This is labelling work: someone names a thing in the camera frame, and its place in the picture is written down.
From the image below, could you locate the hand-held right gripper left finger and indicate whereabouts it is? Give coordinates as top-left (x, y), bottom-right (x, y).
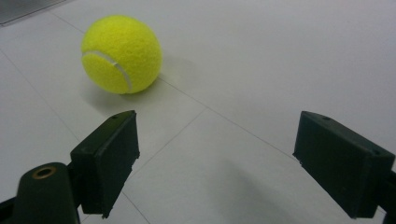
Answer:
top-left (69, 109), bottom-right (140, 218)

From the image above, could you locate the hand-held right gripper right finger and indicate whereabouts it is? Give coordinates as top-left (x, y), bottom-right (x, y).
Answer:
top-left (292, 110), bottom-right (396, 219)

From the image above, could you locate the yellow tennis ball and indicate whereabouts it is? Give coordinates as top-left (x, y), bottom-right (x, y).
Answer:
top-left (80, 14), bottom-right (163, 95)

